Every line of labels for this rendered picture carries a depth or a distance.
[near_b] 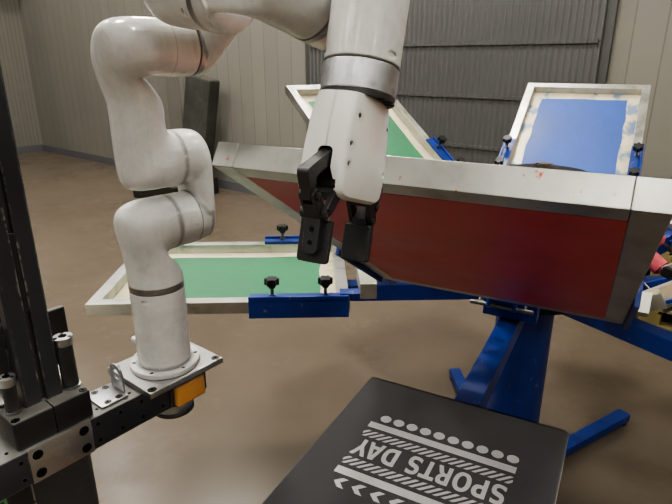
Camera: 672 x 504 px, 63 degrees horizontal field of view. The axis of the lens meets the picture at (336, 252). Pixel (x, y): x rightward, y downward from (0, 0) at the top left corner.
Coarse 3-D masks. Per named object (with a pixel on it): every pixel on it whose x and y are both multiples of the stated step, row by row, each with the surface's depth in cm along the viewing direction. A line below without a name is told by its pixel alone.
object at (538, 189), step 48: (240, 144) 79; (384, 192) 71; (432, 192) 66; (480, 192) 63; (528, 192) 60; (576, 192) 58; (624, 192) 56; (336, 240) 112; (624, 240) 66; (624, 288) 89
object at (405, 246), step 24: (288, 192) 84; (336, 216) 91; (384, 216) 83; (408, 216) 80; (384, 240) 100; (408, 240) 95; (432, 240) 91; (384, 264) 126; (408, 264) 118; (432, 264) 111; (456, 264) 105; (456, 288) 134; (480, 288) 125
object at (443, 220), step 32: (448, 224) 79; (480, 224) 74; (512, 224) 71; (544, 224) 67; (576, 224) 64; (608, 224) 62; (480, 256) 93; (512, 256) 88; (544, 256) 82; (576, 256) 78; (608, 256) 74; (512, 288) 115; (544, 288) 106; (576, 288) 99; (608, 288) 92
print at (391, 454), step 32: (384, 416) 118; (352, 448) 108; (384, 448) 108; (416, 448) 108; (448, 448) 108; (480, 448) 108; (352, 480) 100; (384, 480) 100; (416, 480) 100; (448, 480) 100; (480, 480) 100; (512, 480) 100
